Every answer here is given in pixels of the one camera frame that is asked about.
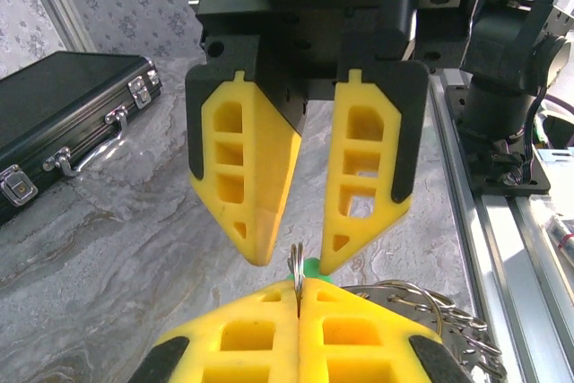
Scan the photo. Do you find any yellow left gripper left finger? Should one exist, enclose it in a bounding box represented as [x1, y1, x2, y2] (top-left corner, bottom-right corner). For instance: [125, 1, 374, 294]
[129, 279, 300, 383]

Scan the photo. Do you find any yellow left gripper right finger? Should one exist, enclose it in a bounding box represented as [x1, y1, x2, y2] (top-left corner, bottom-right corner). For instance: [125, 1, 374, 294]
[298, 277, 474, 383]

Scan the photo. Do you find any green plastic key tag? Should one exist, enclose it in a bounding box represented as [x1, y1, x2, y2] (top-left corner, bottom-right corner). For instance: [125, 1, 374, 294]
[286, 257, 335, 285]

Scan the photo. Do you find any steel split keyring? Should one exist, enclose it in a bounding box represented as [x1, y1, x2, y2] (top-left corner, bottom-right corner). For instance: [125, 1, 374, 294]
[290, 242, 307, 317]

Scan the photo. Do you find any small picture card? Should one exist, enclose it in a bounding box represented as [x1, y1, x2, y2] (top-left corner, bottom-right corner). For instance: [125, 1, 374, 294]
[544, 214, 574, 264]

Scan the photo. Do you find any black hard carrying case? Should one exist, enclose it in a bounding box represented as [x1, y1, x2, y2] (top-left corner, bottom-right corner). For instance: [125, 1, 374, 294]
[0, 51, 162, 225]

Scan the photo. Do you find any aluminium mounting rail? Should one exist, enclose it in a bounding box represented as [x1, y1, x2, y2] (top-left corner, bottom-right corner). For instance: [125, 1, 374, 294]
[428, 73, 574, 383]

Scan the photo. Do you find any aluminium frame post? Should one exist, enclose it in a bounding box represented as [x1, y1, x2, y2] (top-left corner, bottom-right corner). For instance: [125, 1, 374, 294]
[17, 0, 98, 55]

